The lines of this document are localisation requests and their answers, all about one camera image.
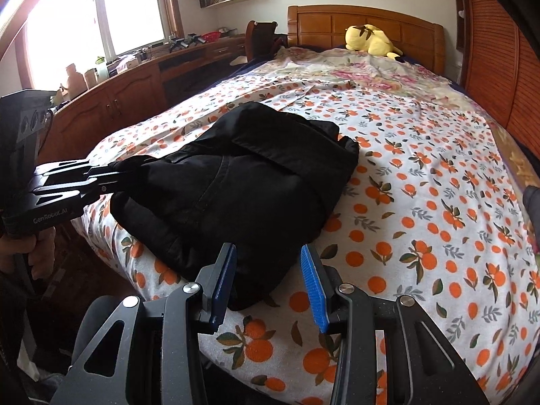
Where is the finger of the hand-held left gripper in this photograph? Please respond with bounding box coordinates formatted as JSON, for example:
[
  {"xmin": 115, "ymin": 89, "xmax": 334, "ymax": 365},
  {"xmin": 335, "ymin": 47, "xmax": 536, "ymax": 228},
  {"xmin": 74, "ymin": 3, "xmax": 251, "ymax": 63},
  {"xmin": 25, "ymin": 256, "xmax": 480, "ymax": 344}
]
[
  {"xmin": 31, "ymin": 169, "xmax": 144, "ymax": 209},
  {"xmin": 36, "ymin": 158, "xmax": 127, "ymax": 184}
]

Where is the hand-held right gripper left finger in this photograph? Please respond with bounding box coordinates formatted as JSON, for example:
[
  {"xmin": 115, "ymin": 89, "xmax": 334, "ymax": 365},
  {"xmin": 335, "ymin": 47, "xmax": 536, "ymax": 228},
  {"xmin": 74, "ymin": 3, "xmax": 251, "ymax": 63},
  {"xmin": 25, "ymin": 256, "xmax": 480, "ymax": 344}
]
[{"xmin": 51, "ymin": 242, "xmax": 238, "ymax": 405}]

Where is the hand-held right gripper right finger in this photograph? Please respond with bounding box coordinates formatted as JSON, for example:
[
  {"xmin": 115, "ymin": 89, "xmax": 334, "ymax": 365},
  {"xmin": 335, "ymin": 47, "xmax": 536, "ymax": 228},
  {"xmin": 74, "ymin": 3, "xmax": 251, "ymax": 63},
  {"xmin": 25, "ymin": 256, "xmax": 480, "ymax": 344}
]
[{"xmin": 299, "ymin": 245, "xmax": 490, "ymax": 405}]

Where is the black coat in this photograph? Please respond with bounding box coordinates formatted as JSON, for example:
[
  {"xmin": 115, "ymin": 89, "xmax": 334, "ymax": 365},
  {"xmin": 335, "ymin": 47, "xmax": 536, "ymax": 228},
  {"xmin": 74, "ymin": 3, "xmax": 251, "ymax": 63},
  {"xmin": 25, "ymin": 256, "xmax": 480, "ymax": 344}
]
[{"xmin": 107, "ymin": 101, "xmax": 360, "ymax": 311}]

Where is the person's left hand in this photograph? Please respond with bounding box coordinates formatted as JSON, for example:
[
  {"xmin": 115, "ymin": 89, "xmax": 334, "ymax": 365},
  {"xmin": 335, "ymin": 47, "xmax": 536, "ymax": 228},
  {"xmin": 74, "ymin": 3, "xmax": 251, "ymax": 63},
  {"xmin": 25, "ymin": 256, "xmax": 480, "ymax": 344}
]
[{"xmin": 0, "ymin": 228, "xmax": 56, "ymax": 292}]

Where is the wooden desk cabinet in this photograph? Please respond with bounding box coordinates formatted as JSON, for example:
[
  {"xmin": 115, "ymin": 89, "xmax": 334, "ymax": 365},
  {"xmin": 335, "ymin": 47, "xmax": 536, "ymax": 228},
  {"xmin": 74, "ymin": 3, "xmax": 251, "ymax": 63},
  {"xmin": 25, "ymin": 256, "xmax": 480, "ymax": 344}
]
[{"xmin": 38, "ymin": 36, "xmax": 254, "ymax": 161}]

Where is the bed with orange-print sheet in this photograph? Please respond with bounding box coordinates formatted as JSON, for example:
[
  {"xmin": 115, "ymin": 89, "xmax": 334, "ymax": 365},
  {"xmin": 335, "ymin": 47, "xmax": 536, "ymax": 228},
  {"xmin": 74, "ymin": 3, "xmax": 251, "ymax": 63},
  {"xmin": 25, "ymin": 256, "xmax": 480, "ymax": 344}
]
[{"xmin": 70, "ymin": 46, "xmax": 540, "ymax": 405}]

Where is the black device on desk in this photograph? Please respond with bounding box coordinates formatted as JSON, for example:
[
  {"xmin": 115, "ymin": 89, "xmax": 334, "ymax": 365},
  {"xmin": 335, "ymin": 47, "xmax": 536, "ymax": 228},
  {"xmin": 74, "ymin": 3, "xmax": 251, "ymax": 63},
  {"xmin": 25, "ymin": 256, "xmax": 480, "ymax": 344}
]
[{"xmin": 169, "ymin": 34, "xmax": 204, "ymax": 53}]

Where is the window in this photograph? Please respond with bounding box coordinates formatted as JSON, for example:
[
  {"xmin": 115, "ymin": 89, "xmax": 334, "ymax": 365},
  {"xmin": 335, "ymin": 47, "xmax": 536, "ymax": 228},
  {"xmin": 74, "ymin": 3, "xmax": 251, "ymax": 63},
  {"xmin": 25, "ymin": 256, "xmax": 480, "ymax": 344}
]
[{"xmin": 25, "ymin": 0, "xmax": 178, "ymax": 89}]

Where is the dark wooden chair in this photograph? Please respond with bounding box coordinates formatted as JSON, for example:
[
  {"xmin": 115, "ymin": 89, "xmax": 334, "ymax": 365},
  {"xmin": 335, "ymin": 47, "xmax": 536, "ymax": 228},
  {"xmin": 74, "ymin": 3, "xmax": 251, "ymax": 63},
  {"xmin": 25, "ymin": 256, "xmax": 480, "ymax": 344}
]
[{"xmin": 245, "ymin": 20, "xmax": 288, "ymax": 62}]

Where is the pink floral blanket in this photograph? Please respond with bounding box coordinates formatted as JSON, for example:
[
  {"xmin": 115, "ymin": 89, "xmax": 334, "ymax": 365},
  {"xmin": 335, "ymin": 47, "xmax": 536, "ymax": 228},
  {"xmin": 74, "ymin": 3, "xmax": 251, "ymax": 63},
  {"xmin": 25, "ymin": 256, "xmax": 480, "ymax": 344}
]
[{"xmin": 270, "ymin": 46, "xmax": 456, "ymax": 93}]

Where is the grey cloth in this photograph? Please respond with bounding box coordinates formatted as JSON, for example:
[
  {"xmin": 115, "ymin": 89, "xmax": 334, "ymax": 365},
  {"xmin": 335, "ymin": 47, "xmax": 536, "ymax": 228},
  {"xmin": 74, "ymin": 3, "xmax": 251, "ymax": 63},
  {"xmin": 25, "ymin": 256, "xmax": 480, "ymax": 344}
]
[{"xmin": 522, "ymin": 186, "xmax": 540, "ymax": 212}]

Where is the yellow plush toy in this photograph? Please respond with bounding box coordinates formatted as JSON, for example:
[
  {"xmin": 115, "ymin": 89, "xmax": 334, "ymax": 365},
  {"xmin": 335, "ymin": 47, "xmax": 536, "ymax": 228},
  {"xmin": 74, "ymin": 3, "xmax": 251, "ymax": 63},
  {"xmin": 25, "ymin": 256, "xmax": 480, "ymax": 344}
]
[{"xmin": 345, "ymin": 24, "xmax": 403, "ymax": 60}]

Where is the wooden headboard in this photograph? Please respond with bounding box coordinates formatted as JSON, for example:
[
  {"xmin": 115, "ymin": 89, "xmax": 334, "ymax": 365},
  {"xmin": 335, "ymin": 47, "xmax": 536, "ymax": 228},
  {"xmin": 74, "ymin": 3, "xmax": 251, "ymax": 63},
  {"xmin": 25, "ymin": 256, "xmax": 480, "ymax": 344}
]
[{"xmin": 287, "ymin": 4, "xmax": 447, "ymax": 81}]

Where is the wooden slatted wardrobe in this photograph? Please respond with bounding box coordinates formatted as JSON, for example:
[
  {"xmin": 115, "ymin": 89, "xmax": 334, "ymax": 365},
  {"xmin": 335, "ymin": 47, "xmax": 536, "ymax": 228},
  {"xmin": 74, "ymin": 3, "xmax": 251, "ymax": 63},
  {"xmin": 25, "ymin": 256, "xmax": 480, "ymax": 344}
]
[{"xmin": 449, "ymin": 0, "xmax": 540, "ymax": 157}]

